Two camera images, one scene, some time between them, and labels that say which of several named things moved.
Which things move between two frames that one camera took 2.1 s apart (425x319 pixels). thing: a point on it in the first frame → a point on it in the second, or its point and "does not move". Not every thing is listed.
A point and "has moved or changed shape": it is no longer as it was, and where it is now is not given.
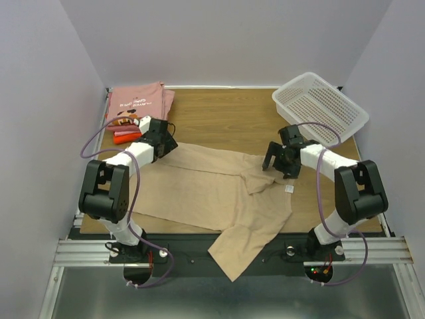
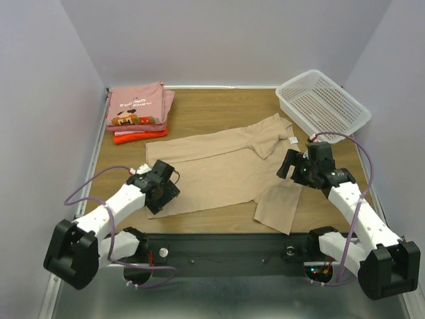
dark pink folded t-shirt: [130, 127] does not move
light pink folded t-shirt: [123, 133] does not move
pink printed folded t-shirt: [139, 101] does not move
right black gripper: [279, 157] → [295, 167]
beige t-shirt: [238, 197] has moved or changed shape
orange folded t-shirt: [127, 138] does not move
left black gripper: [170, 145] → [170, 192]
